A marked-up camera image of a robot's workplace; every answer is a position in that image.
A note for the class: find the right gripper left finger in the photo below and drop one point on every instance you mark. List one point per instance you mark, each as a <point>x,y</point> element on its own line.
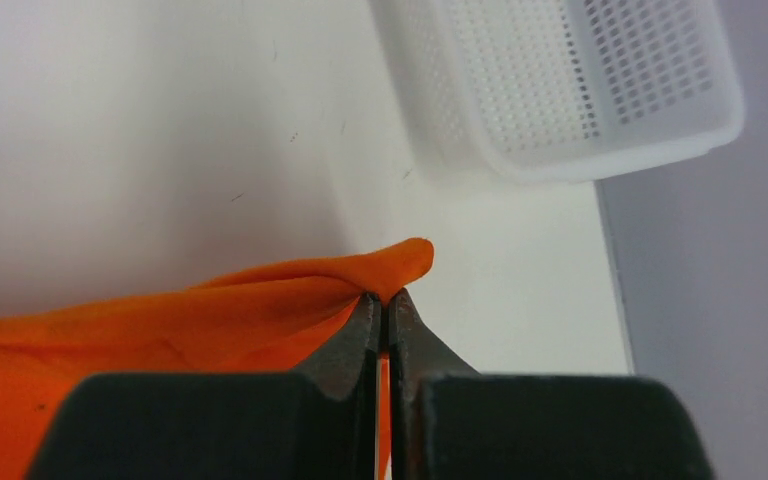
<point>317,420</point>

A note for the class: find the orange t shirt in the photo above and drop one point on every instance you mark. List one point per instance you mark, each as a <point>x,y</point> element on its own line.
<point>263,319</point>

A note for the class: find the white plastic basket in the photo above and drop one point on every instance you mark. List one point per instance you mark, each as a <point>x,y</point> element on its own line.
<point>562,91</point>

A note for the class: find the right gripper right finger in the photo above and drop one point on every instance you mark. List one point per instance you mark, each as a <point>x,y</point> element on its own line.
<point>450,421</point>

